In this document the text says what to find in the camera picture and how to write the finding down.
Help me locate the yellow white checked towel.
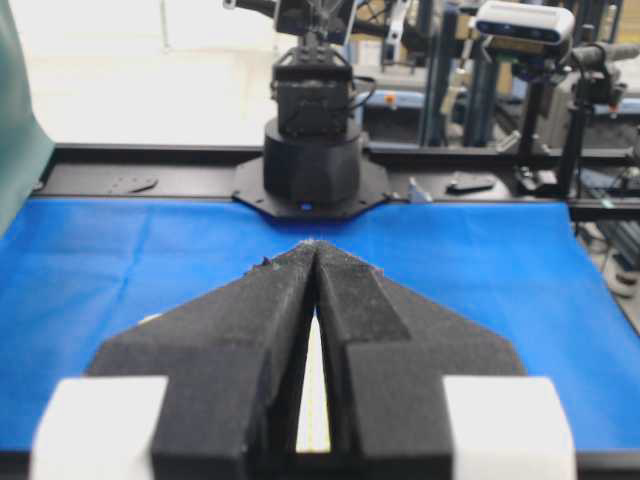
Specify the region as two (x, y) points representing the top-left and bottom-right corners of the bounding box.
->
(295, 315), (331, 454)

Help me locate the blue table cloth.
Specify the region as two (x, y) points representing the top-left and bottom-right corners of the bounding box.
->
(1, 199), (639, 450)

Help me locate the black table edge rail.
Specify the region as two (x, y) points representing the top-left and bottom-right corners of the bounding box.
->
(33, 144), (639, 222)

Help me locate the green backdrop curtain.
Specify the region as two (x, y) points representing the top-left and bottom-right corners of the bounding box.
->
(1, 1), (55, 231)

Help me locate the black camera stand post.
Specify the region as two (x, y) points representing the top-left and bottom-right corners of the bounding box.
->
(556, 42), (639, 199)

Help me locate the white depth camera on stand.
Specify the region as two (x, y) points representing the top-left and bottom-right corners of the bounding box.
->
(474, 1), (575, 46)

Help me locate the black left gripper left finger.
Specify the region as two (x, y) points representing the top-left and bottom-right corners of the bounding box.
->
(30, 242), (316, 479)

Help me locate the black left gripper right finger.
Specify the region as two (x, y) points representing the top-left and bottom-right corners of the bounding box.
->
(314, 242), (575, 479)

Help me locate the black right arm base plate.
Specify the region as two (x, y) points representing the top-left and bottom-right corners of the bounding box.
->
(232, 157), (392, 220)

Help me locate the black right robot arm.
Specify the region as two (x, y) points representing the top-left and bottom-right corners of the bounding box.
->
(224, 1), (362, 206)

